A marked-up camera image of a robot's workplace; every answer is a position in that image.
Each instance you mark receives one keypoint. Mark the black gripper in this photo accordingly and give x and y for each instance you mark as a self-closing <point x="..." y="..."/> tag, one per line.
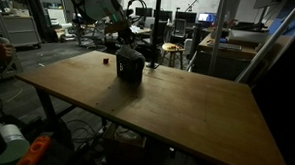
<point x="126" y="38"/>

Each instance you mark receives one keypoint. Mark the black perforated box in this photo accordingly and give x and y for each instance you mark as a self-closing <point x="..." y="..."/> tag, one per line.
<point x="130" y="70"/>

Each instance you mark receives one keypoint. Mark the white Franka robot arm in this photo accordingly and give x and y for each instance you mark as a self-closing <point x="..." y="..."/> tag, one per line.
<point x="97" y="3"/>

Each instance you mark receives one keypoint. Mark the cardboard box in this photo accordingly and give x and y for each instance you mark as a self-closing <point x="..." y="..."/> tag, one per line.
<point x="125" y="141"/>

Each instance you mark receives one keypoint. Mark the white box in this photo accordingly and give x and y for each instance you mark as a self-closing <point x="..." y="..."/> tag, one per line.
<point x="248" y="36"/>

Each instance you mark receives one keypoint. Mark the cluttered wooden desk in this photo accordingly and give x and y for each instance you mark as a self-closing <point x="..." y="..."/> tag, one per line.
<point x="141" y="30"/>

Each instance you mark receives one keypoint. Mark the black vertical pole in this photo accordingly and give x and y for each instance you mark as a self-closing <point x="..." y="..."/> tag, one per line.
<point x="156" y="29"/>

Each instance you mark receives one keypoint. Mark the small red block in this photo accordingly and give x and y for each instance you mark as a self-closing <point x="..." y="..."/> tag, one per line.
<point x="106" y="61"/>

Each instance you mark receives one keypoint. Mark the round wooden stool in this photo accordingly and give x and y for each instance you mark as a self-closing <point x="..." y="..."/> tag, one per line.
<point x="173" y="48"/>

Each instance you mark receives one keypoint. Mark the mesh back office chair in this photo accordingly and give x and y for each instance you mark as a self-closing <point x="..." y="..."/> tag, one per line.
<point x="180" y="27"/>

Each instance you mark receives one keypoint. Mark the lit blue computer monitor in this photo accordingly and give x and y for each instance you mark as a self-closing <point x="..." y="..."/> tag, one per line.
<point x="207" y="17"/>

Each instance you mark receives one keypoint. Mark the silver aluminium pole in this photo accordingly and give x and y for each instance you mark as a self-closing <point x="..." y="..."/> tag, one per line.
<point x="218" y="32"/>
<point x="273" y="38"/>

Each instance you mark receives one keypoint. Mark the computer keyboard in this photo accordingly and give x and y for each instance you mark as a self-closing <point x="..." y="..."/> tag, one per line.
<point x="225" y="46"/>

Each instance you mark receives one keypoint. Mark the black table leg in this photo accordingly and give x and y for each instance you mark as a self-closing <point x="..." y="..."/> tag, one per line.
<point x="48" y="108"/>

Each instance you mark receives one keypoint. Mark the grey drawer cabinet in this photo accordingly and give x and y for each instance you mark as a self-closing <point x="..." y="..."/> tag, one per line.
<point x="21" y="32"/>

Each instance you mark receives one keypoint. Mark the wooden top workbench cabinet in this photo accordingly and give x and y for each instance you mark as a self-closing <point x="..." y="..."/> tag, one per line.
<point x="235" y="59"/>

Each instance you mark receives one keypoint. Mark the metal shelf rack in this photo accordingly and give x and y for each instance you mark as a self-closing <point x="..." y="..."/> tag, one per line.
<point x="4" y="66"/>

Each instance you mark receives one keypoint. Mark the orange plastic tool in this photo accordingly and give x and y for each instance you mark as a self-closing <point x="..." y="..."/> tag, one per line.
<point x="34" y="152"/>

